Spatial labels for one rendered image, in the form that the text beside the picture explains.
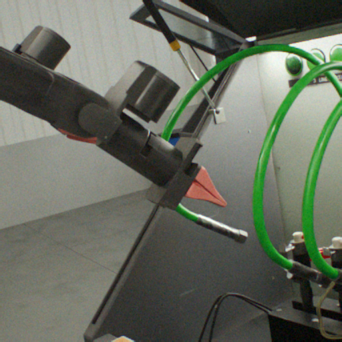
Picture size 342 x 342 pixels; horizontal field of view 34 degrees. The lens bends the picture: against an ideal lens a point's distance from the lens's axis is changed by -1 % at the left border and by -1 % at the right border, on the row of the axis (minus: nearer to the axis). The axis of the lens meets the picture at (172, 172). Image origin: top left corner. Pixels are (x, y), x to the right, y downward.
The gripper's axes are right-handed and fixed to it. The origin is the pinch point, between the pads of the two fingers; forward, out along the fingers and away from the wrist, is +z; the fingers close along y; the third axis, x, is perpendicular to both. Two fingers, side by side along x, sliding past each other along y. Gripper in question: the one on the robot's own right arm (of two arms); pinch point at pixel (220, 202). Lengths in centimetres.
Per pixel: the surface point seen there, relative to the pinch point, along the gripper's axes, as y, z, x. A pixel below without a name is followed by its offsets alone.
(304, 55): 30.7, 5.0, 11.0
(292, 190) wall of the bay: 16, 32, 38
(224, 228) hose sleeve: -1.7, 9.6, 13.1
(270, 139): 10.1, -1.4, -6.5
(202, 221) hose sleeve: -2.7, 5.5, 13.5
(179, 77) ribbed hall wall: 201, 176, 698
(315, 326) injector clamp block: -8.2, 24.5, -1.6
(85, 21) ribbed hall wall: 183, 23, 679
